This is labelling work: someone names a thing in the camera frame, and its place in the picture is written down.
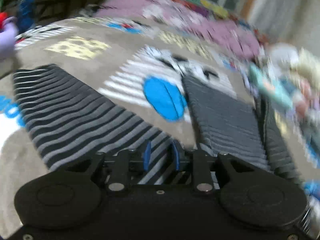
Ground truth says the black white striped garment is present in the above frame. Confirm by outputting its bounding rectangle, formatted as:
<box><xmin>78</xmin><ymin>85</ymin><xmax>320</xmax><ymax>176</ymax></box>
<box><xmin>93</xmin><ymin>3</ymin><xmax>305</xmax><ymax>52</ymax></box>
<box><xmin>13</xmin><ymin>64</ymin><xmax>302</xmax><ymax>185</ymax></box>

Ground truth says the folded clothes pile left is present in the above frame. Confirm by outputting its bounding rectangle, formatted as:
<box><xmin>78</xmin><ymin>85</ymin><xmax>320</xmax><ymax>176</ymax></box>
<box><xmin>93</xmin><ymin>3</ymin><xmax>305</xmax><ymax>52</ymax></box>
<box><xmin>0</xmin><ymin>12</ymin><xmax>18</xmax><ymax>61</ymax></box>

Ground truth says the brown Mickey Mouse blanket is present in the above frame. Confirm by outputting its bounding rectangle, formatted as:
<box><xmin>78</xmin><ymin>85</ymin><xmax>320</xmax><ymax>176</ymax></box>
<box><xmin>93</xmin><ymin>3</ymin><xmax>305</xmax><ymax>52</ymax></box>
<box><xmin>0</xmin><ymin>16</ymin><xmax>320</xmax><ymax>238</ymax></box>

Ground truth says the teal folded children top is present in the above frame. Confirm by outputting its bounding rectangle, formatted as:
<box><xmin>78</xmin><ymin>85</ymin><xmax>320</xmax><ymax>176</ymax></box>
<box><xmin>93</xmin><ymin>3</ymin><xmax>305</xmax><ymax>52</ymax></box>
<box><xmin>248</xmin><ymin>63</ymin><xmax>293</xmax><ymax>109</ymax></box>

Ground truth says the purple floral duvet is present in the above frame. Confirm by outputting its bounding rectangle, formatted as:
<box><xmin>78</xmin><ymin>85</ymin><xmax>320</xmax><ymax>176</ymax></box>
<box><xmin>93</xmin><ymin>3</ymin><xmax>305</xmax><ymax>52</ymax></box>
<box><xmin>95</xmin><ymin>0</ymin><xmax>260</xmax><ymax>59</ymax></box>

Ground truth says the colourful alphabet headboard panel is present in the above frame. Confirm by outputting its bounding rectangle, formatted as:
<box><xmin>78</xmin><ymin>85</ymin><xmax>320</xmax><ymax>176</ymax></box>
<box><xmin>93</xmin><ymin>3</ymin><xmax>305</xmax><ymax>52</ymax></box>
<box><xmin>139</xmin><ymin>0</ymin><xmax>251</xmax><ymax>23</ymax></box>

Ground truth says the sheer grey curtain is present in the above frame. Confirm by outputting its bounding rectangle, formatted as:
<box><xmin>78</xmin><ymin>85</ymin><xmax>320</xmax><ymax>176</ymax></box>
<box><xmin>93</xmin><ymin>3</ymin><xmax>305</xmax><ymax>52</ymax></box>
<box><xmin>248</xmin><ymin>0</ymin><xmax>302</xmax><ymax>36</ymax></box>

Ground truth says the dark wooden side desk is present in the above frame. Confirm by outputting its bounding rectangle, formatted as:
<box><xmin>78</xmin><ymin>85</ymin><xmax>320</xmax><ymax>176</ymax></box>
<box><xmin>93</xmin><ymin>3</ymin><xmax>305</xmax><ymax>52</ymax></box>
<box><xmin>15</xmin><ymin>0</ymin><xmax>111</xmax><ymax>30</ymax></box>

